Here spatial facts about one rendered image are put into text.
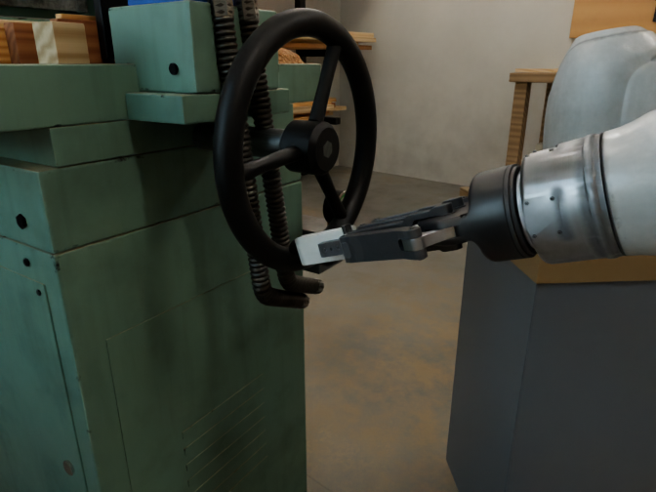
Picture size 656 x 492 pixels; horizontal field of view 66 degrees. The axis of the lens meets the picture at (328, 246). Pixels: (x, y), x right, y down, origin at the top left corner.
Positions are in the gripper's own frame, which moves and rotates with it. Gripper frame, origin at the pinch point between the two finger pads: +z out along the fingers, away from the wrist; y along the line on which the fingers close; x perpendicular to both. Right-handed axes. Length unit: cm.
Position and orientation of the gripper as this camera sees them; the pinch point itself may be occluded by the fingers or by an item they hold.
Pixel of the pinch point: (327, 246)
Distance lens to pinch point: 51.7
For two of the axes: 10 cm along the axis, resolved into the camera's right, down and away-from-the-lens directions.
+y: -5.5, 2.8, -7.9
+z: -7.9, 1.4, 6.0
